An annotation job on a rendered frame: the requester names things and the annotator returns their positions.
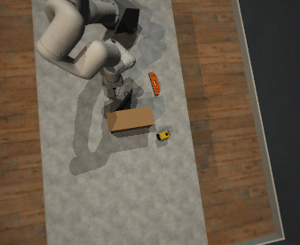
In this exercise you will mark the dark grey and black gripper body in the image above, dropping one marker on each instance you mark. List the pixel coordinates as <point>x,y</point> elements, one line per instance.
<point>113,85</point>

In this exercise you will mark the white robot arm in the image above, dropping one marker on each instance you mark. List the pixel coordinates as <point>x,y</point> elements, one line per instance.
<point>66,30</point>

